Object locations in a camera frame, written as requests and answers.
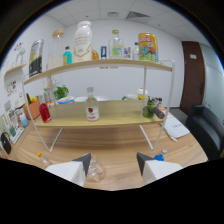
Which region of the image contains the blue liquid bottle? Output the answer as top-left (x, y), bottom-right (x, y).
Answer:
top-left (153, 147), bottom-right (169, 162)

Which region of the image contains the clear bottle with orange cap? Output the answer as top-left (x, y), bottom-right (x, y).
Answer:
top-left (36, 151), bottom-right (53, 168)

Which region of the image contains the large clear jar cork lid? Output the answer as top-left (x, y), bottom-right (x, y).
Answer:
top-left (46, 28), bottom-right (65, 70)

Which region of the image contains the white milk bottle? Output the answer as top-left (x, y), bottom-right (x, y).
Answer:
top-left (72, 20), bottom-right (93, 64)

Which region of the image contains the clear glass cup with ice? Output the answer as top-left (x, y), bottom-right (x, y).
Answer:
top-left (84, 154), bottom-right (107, 183)

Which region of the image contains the blue and white cup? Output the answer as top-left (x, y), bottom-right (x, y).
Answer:
top-left (19, 113), bottom-right (30, 128)

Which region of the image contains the white notebook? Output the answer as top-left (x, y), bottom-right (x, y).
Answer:
top-left (161, 116), bottom-right (191, 139)

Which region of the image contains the dark brown cylinder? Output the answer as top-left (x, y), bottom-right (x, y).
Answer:
top-left (153, 106), bottom-right (166, 120)

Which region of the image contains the small jar of green leaves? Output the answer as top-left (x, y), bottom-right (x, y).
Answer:
top-left (142, 99), bottom-right (158, 118)

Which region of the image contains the red liquid glass bottle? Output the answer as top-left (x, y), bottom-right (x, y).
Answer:
top-left (38, 99), bottom-right (53, 124)

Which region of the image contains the clear bottle with red label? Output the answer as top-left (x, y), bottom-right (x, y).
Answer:
top-left (84, 86), bottom-right (100, 122)

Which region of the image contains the black armchair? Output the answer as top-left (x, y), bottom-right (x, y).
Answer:
top-left (185, 104), bottom-right (224, 161)

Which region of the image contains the white flat device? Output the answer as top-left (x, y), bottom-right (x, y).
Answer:
top-left (9, 126), bottom-right (25, 144)

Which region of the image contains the two-tier wooden shelf rack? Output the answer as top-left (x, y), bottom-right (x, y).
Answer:
top-left (21, 58), bottom-right (176, 153)

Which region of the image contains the black handbag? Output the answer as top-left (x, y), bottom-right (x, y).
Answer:
top-left (0, 131), bottom-right (13, 155)

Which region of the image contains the white bowl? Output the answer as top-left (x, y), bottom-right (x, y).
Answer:
top-left (73, 96), bottom-right (88, 103)

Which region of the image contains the white and yellow tub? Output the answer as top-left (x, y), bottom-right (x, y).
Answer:
top-left (137, 87), bottom-right (149, 101)

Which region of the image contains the green potted plant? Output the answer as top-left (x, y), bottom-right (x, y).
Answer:
top-left (53, 85), bottom-right (70, 100)

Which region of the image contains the brown door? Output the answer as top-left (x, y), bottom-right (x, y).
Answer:
top-left (179, 40), bottom-right (205, 116)

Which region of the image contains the small teal bottle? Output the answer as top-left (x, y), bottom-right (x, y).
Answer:
top-left (62, 45), bottom-right (73, 66)

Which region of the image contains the black and yellow can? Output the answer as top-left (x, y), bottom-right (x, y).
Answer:
top-left (28, 39), bottom-right (45, 78)

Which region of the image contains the small clear water bottle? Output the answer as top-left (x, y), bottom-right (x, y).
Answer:
top-left (132, 41), bottom-right (141, 61)

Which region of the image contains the yellow snack bag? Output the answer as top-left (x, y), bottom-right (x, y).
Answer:
top-left (137, 32), bottom-right (159, 63)

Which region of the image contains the clear bottle with green cap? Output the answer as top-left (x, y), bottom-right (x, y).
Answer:
top-left (108, 29), bottom-right (125, 60)

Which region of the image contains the wooden wall shelf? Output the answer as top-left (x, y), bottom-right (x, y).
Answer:
top-left (3, 63), bottom-right (27, 79)

